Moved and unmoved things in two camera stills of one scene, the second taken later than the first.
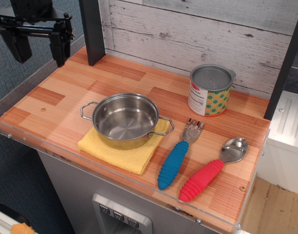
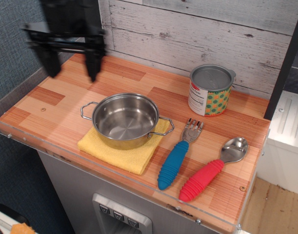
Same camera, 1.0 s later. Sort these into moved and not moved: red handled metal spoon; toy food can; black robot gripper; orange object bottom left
Moved: black robot gripper
Not moved: toy food can; orange object bottom left; red handled metal spoon
